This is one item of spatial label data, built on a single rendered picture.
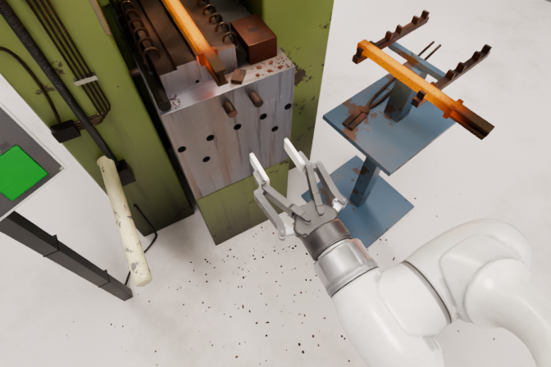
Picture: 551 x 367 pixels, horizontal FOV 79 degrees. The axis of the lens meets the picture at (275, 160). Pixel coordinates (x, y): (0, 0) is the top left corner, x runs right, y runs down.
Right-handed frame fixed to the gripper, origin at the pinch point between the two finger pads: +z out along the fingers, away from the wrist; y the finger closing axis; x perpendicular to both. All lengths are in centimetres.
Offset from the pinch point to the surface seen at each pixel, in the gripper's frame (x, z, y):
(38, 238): -30, 25, -56
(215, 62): 2.8, 28.8, -0.2
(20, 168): 1.8, 19.6, -42.7
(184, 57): -0.1, 37.5, -5.2
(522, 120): -99, 15, 175
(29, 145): 3.4, 22.7, -39.9
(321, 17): -11, 49, 44
